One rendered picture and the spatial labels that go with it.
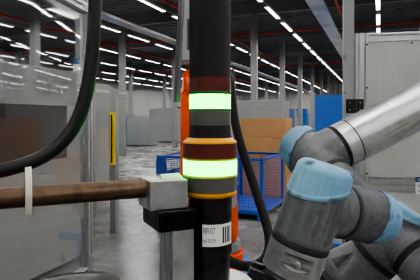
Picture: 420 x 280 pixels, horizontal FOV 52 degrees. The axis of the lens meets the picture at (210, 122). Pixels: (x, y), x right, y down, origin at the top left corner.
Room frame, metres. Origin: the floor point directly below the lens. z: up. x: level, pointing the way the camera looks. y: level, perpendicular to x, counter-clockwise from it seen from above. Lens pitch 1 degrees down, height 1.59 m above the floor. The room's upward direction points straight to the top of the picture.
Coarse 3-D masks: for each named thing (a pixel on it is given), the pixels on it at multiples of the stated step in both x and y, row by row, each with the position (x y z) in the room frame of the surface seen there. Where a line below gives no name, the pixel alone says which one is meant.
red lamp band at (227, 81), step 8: (192, 80) 0.34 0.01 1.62; (200, 80) 0.33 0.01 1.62; (208, 80) 0.33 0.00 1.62; (216, 80) 0.33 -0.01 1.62; (224, 80) 0.33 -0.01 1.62; (192, 88) 0.34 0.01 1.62; (200, 88) 0.33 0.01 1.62; (208, 88) 0.33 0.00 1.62; (216, 88) 0.33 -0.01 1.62; (224, 88) 0.33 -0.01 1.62
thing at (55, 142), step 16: (96, 0) 0.30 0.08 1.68; (96, 16) 0.30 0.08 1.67; (96, 32) 0.30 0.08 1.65; (96, 48) 0.30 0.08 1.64; (96, 64) 0.30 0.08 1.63; (80, 96) 0.30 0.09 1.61; (80, 112) 0.30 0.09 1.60; (64, 128) 0.30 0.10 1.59; (80, 128) 0.30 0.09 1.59; (64, 144) 0.29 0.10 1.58; (16, 160) 0.28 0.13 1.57; (32, 160) 0.28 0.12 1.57; (48, 160) 0.29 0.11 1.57; (0, 176) 0.28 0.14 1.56
